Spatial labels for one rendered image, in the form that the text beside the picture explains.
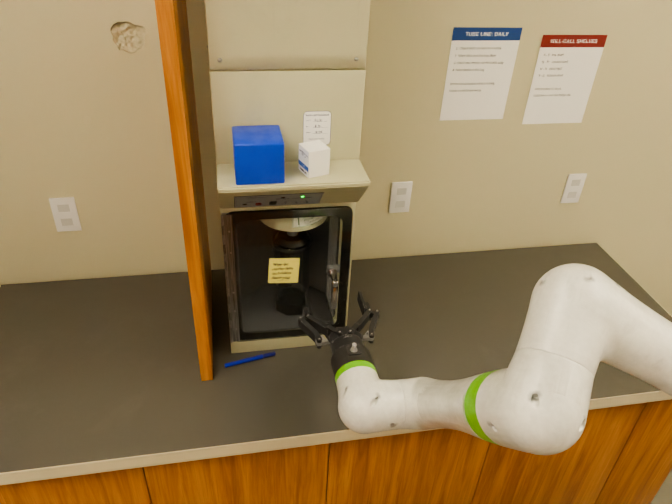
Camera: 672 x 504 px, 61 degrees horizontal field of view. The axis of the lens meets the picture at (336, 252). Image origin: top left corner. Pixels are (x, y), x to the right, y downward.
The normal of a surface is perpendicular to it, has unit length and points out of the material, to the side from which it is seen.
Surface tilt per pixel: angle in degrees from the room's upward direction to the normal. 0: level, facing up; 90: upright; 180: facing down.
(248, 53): 90
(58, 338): 1
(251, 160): 90
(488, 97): 90
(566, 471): 90
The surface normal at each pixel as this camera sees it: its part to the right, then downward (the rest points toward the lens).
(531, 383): -0.47, -0.57
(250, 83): 0.18, 0.56
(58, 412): 0.04, -0.83
